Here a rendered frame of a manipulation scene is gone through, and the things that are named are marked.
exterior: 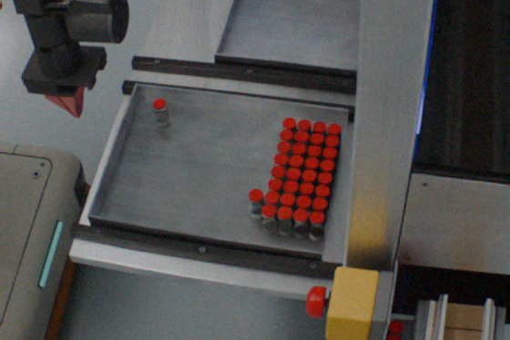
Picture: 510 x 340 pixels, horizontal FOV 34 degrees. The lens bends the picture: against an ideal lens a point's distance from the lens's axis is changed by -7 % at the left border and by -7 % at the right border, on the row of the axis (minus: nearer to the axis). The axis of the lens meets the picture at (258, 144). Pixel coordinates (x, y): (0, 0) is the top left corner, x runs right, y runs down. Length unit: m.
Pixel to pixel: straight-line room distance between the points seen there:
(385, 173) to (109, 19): 0.35
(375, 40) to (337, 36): 0.73
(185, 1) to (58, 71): 0.56
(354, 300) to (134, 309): 1.25
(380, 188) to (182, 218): 0.42
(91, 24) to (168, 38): 0.54
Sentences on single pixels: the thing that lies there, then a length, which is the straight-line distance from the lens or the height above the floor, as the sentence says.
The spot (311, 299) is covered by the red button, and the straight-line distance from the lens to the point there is 1.05.
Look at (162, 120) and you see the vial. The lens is 1.37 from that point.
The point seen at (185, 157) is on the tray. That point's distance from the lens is 1.34.
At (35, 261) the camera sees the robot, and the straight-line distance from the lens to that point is 2.03.
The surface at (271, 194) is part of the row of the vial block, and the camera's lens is 1.24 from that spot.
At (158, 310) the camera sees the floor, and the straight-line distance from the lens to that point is 2.21.
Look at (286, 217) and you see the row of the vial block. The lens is 1.22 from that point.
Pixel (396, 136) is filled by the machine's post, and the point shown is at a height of 1.26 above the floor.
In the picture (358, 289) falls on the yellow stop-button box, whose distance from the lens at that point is 1.04.
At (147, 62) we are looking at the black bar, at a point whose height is 0.90.
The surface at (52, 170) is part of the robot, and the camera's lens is 2.15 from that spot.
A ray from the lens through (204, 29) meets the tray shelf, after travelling 1.53.
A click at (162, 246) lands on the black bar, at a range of 1.24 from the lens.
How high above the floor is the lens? 1.94
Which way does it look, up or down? 52 degrees down
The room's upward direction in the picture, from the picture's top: 4 degrees counter-clockwise
